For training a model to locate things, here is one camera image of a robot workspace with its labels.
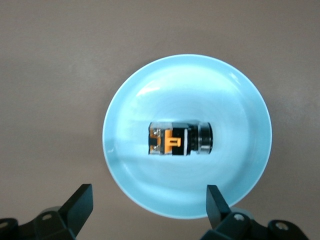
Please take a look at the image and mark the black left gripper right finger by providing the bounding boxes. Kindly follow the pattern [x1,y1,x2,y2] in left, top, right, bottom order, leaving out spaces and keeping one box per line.
[201,184,311,240]

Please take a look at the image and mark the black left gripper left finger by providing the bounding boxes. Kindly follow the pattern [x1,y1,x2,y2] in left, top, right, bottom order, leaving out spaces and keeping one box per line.
[0,183,94,240]

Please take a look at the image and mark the light blue round plate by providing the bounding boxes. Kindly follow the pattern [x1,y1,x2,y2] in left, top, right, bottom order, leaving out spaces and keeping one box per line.
[101,53,273,220]

